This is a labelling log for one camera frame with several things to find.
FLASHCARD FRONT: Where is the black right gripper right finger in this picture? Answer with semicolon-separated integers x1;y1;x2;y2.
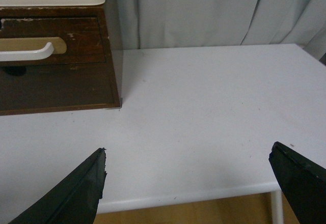
269;142;325;223

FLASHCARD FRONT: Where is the brown wooden drawer cabinet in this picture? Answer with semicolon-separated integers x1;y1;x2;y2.
1;0;123;115

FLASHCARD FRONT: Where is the grey curtain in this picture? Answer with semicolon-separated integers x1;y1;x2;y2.
118;0;325;59

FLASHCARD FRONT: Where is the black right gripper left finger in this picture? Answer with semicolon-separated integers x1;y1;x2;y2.
10;148;106;223

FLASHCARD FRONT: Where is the brown wooden drawer front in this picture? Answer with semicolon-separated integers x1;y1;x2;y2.
1;17;105;65

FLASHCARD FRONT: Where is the white table leg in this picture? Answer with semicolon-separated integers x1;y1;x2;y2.
270;190;284;224

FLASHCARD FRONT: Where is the white drawer handle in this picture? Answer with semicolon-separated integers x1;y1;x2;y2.
1;42;55;62

